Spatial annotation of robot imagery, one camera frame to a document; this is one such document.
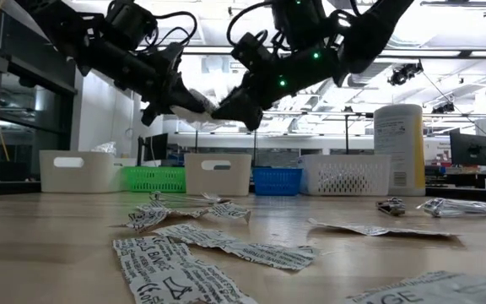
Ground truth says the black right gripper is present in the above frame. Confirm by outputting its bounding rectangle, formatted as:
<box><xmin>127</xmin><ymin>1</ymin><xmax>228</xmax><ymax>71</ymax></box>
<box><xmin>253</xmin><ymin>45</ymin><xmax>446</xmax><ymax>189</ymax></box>
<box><xmin>211</xmin><ymin>46</ymin><xmax>341</xmax><ymax>132</ymax></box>

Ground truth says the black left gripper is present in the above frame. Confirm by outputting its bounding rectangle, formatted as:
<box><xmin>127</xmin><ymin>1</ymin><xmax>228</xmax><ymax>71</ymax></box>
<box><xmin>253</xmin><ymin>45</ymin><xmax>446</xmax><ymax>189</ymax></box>
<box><xmin>86</xmin><ymin>41</ymin><xmax>209</xmax><ymax>127</ymax></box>

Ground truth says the clear vanity pack bag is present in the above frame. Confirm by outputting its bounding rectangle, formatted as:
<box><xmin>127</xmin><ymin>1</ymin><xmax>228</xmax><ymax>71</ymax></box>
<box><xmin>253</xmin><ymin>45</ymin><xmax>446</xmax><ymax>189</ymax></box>
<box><xmin>169</xmin><ymin>87</ymin><xmax>230</xmax><ymax>128</ymax></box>
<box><xmin>90</xmin><ymin>141</ymin><xmax>117</xmax><ymax>156</ymax></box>

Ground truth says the silver nail clipper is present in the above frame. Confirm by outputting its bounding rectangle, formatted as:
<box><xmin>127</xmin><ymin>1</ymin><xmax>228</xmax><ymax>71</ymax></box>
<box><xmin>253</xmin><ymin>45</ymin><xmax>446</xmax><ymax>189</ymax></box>
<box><xmin>375</xmin><ymin>197</ymin><xmax>408</xmax><ymax>217</ymax></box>

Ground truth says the black computer monitor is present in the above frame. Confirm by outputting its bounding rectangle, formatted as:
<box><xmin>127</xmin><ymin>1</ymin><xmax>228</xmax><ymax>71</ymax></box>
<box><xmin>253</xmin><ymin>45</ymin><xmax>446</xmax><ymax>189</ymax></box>
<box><xmin>143</xmin><ymin>133</ymin><xmax>170</xmax><ymax>162</ymax></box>
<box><xmin>449</xmin><ymin>132</ymin><xmax>486</xmax><ymax>167</ymax></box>

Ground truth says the white plastic bin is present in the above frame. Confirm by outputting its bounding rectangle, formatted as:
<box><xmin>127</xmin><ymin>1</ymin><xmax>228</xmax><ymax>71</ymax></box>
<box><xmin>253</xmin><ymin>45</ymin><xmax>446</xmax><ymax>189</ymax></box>
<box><xmin>39</xmin><ymin>149</ymin><xmax>138</xmax><ymax>194</ymax></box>
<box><xmin>183</xmin><ymin>152</ymin><xmax>253</xmax><ymax>198</ymax></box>

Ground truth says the blue plastic basket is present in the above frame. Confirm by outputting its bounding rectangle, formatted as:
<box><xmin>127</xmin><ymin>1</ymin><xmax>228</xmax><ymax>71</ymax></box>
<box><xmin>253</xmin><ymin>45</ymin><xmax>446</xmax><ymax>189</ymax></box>
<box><xmin>251</xmin><ymin>167</ymin><xmax>305</xmax><ymax>198</ymax></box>

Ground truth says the green plastic basket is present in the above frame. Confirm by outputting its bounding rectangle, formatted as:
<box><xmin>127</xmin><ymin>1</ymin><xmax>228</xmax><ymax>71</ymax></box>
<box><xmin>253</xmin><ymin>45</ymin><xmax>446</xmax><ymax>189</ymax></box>
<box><xmin>120</xmin><ymin>166</ymin><xmax>187</xmax><ymax>194</ymax></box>

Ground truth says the white perforated plastic basket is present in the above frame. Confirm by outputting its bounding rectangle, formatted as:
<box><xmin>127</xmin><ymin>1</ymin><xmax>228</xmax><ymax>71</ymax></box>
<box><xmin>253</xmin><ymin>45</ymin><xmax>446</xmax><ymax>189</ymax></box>
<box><xmin>296</xmin><ymin>154</ymin><xmax>392</xmax><ymax>198</ymax></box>

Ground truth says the white paper cup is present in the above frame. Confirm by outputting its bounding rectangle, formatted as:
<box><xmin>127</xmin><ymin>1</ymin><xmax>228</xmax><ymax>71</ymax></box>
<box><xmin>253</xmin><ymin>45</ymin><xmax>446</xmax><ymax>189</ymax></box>
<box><xmin>372</xmin><ymin>103</ymin><xmax>427</xmax><ymax>198</ymax></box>

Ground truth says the black desk with clutter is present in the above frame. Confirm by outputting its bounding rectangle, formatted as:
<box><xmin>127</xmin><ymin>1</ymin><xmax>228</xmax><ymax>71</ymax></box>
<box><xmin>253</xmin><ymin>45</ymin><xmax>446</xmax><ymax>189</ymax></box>
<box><xmin>424</xmin><ymin>164</ymin><xmax>486</xmax><ymax>189</ymax></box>

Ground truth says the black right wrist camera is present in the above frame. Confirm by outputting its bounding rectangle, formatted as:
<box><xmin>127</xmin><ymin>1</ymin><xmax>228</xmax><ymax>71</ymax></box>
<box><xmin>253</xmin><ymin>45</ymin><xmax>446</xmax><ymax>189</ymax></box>
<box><xmin>230</xmin><ymin>32</ymin><xmax>272</xmax><ymax>64</ymax></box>

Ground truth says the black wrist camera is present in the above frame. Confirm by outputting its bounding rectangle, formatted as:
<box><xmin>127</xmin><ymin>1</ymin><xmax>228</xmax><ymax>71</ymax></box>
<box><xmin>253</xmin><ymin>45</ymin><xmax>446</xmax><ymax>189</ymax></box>
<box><xmin>105</xmin><ymin>0</ymin><xmax>160</xmax><ymax>52</ymax></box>
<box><xmin>230</xmin><ymin>32</ymin><xmax>272</xmax><ymax>64</ymax></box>

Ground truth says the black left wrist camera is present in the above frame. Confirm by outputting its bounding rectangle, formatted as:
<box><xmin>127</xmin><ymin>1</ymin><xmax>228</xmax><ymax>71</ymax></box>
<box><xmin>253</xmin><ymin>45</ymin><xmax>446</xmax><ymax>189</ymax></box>
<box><xmin>105</xmin><ymin>0</ymin><xmax>160</xmax><ymax>52</ymax></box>

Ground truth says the black ceiling-hung camera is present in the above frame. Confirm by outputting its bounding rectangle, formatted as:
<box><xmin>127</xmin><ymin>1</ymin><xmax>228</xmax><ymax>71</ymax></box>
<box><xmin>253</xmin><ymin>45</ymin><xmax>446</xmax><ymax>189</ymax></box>
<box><xmin>388</xmin><ymin>62</ymin><xmax>424</xmax><ymax>87</ymax></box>

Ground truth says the black aluminium table frame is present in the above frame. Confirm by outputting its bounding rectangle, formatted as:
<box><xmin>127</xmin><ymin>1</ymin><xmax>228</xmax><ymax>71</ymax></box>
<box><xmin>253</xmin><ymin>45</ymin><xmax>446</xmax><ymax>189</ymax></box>
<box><xmin>424</xmin><ymin>185</ymin><xmax>486</xmax><ymax>204</ymax></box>
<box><xmin>0</xmin><ymin>181</ymin><xmax>41</xmax><ymax>198</ymax></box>

